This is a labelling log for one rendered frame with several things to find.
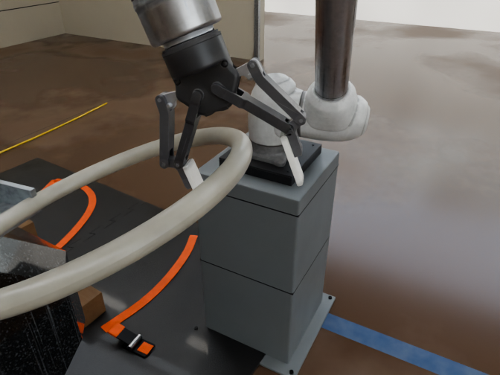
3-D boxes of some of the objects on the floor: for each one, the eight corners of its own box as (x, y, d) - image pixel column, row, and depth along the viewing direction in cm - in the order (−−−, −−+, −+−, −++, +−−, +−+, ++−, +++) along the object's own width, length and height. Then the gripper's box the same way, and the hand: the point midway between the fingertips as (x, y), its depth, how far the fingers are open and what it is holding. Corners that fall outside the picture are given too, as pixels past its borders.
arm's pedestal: (244, 265, 227) (243, 123, 186) (335, 298, 206) (357, 148, 165) (189, 332, 189) (172, 173, 148) (294, 381, 169) (308, 213, 127)
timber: (106, 310, 198) (101, 292, 192) (85, 328, 189) (79, 309, 183) (65, 285, 212) (59, 266, 206) (43, 300, 203) (36, 281, 197)
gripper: (291, -5, 50) (342, 158, 58) (114, 68, 58) (180, 204, 65) (286, -3, 44) (344, 181, 51) (87, 79, 51) (164, 230, 58)
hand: (250, 187), depth 58 cm, fingers open, 13 cm apart
